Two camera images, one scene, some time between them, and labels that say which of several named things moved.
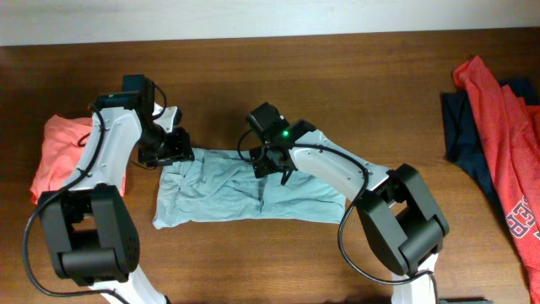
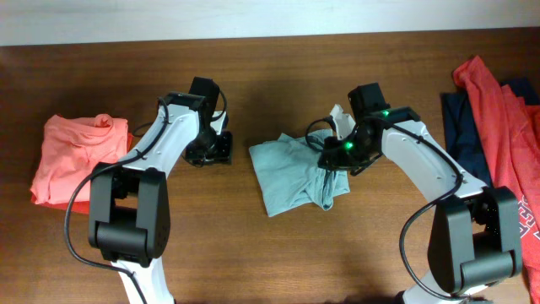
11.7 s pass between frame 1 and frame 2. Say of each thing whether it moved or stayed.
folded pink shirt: stayed
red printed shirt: stayed
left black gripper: moved
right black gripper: moved
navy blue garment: stayed
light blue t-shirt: moved
